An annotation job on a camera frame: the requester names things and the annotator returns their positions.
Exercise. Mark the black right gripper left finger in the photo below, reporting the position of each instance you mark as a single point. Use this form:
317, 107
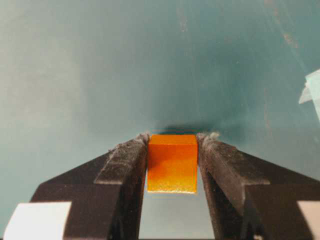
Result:
98, 200

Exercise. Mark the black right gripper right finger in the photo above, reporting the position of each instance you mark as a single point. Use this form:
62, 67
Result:
252, 199

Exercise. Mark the orange cube block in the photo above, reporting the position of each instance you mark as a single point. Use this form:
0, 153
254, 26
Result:
172, 164

